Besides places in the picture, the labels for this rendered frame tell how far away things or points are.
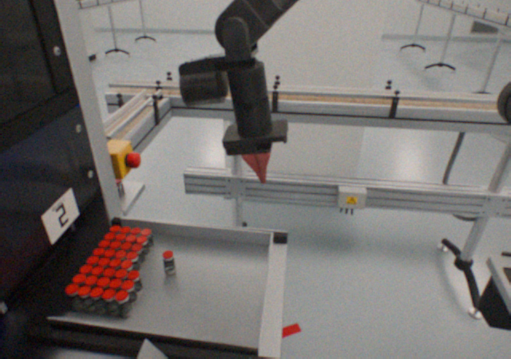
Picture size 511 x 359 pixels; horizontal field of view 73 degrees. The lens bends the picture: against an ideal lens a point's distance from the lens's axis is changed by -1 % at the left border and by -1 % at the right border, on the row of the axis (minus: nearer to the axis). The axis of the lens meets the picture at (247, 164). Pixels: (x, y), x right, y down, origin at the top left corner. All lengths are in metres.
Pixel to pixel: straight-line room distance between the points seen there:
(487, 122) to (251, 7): 1.26
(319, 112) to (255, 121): 0.92
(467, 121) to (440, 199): 0.38
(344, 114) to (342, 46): 0.63
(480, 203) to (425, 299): 0.53
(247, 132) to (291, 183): 1.08
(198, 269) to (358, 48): 1.55
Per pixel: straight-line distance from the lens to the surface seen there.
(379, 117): 1.47
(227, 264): 0.73
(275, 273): 0.71
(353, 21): 1.98
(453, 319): 1.97
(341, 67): 2.02
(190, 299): 0.68
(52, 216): 0.68
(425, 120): 1.52
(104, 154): 0.80
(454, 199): 1.78
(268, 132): 0.55
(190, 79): 0.53
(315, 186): 1.63
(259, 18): 0.49
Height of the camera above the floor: 1.40
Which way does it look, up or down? 30 degrees down
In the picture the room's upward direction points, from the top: straight up
